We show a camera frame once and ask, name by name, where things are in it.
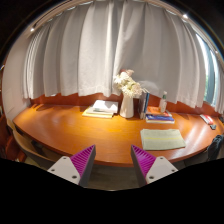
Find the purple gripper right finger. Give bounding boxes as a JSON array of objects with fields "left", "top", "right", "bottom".
[{"left": 131, "top": 145, "right": 178, "bottom": 187}]

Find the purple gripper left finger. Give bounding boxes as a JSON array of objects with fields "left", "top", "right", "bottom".
[{"left": 48, "top": 145, "right": 96, "bottom": 187}]

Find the light green folded towel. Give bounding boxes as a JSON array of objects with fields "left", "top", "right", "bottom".
[{"left": 140, "top": 129, "right": 186, "bottom": 150}]

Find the blue flat book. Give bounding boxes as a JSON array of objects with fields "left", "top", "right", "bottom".
[{"left": 146, "top": 115, "right": 175, "bottom": 124}]

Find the orange flat book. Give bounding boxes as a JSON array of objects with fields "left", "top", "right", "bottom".
[{"left": 146, "top": 106, "right": 171, "bottom": 117}]

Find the white book stack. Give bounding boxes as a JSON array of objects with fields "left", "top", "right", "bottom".
[{"left": 83, "top": 100, "right": 118, "bottom": 118}]

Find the white ceramic vase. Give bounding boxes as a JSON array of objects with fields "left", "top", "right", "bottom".
[{"left": 120, "top": 95, "right": 134, "bottom": 118}]

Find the clear plastic bottle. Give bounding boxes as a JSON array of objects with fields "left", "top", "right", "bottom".
[{"left": 159, "top": 91, "right": 167, "bottom": 113}]

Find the dark chair right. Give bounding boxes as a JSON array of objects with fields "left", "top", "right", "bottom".
[{"left": 207, "top": 135, "right": 224, "bottom": 161}]

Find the upright blue book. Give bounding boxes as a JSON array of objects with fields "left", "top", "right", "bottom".
[{"left": 138, "top": 92, "right": 150, "bottom": 119}]

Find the brown chair left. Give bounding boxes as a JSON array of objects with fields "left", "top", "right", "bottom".
[{"left": 0, "top": 115, "right": 26, "bottom": 162}]

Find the small black object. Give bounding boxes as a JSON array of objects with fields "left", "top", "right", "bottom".
[{"left": 210, "top": 125, "right": 216, "bottom": 130}]

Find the white flower bouquet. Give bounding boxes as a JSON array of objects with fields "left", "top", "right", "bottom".
[{"left": 114, "top": 69, "right": 145, "bottom": 98}]

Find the white curtain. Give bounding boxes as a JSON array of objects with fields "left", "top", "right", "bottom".
[{"left": 23, "top": 0, "right": 214, "bottom": 108}]

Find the window with frame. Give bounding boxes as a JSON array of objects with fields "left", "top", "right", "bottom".
[{"left": 197, "top": 36, "right": 218, "bottom": 106}]

